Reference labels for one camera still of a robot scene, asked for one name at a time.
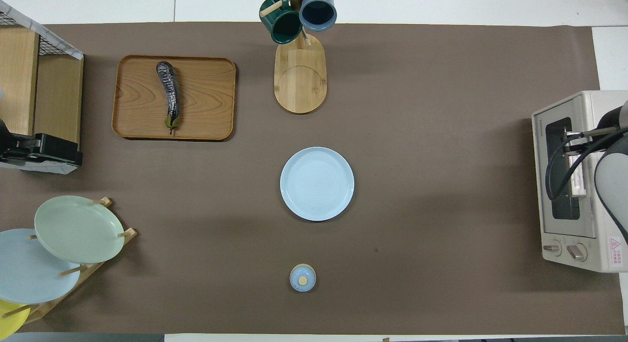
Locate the wooden shelf with wire frame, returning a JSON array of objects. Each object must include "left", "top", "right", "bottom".
[{"left": 0, "top": 0, "right": 84, "bottom": 175}]

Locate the dark green mug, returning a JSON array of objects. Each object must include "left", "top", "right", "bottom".
[{"left": 259, "top": 0, "right": 304, "bottom": 45}]

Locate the large pale blue plate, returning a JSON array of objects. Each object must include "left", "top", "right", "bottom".
[{"left": 0, "top": 228, "right": 81, "bottom": 304}]

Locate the wooden serving tray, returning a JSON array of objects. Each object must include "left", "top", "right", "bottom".
[{"left": 112, "top": 55, "right": 237, "bottom": 141}]

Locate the yellow plate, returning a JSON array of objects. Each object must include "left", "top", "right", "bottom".
[{"left": 0, "top": 299, "right": 31, "bottom": 336}]

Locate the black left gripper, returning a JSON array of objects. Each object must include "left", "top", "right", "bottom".
[{"left": 0, "top": 119, "right": 83, "bottom": 167}]

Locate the wooden mug tree stand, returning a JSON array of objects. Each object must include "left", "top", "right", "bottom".
[{"left": 259, "top": 0, "right": 339, "bottom": 115}]

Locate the cream toaster oven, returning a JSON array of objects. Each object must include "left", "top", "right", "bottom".
[{"left": 531, "top": 90, "right": 628, "bottom": 274}]

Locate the blue mug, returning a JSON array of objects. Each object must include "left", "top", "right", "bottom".
[{"left": 298, "top": 0, "right": 338, "bottom": 32}]

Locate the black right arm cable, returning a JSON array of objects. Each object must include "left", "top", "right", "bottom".
[{"left": 546, "top": 126, "right": 628, "bottom": 201}]

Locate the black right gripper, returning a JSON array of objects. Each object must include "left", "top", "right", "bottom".
[{"left": 567, "top": 134, "right": 600, "bottom": 154}]

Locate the brown table mat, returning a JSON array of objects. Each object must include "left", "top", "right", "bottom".
[{"left": 0, "top": 22, "right": 626, "bottom": 335}]

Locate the light blue plate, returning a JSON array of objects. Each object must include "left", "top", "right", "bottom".
[{"left": 280, "top": 146, "right": 355, "bottom": 222}]

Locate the dark purple eggplant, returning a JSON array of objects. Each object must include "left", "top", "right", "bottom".
[{"left": 156, "top": 61, "right": 183, "bottom": 135}]

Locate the wooden plate rack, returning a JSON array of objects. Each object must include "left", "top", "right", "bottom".
[{"left": 0, "top": 197, "right": 138, "bottom": 325}]

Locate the pale green plate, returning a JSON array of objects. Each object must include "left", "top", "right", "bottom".
[{"left": 34, "top": 195, "right": 125, "bottom": 264}]

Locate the small blue white bell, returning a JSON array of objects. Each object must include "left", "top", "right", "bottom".
[{"left": 289, "top": 263, "right": 317, "bottom": 293}]

